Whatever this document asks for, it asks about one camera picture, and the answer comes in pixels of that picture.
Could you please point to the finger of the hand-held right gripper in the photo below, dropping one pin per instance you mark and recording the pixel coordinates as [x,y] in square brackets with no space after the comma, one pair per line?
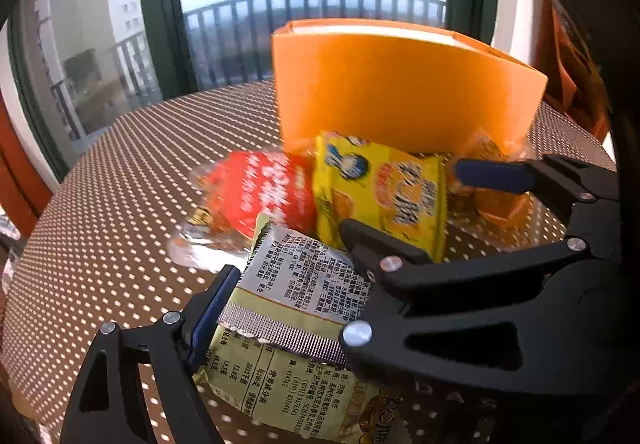
[395,256]
[495,174]

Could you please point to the orange cardboard box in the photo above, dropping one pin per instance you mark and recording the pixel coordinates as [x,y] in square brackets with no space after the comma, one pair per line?
[400,89]

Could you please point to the dark balcony railing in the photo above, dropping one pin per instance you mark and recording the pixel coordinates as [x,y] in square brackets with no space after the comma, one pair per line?
[300,9]

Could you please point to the red snack packet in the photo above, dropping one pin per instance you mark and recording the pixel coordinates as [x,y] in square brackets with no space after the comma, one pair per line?
[260,194]

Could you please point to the rust orange curtain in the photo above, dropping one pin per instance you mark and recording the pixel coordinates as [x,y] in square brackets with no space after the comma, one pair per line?
[565,74]
[20,174]

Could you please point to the yellow cartoon snack packet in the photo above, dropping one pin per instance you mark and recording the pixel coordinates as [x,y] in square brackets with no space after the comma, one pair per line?
[380,184]

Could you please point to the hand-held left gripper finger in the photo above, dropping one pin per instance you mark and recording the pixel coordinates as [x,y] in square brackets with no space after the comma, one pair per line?
[212,314]

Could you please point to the dark green window frame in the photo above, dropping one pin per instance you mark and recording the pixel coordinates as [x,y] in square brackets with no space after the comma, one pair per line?
[160,24]

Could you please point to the orange clear pastry packet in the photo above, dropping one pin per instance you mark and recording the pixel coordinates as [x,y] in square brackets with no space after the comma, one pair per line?
[495,209]

